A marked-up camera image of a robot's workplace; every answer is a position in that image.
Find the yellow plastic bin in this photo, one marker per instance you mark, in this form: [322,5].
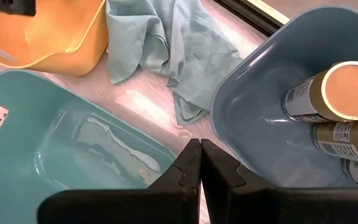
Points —
[57,31]

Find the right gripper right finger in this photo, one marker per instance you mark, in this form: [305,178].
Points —
[291,207]

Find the light blue cloth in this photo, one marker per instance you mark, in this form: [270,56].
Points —
[182,46]

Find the blue-grey plastic bin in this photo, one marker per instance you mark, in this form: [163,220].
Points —
[259,124]

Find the black aluminium frame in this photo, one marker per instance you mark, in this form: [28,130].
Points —
[253,14]

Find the teal plastic bin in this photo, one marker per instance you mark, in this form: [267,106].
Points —
[26,186]

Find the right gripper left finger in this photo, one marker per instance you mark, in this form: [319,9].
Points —
[120,208]

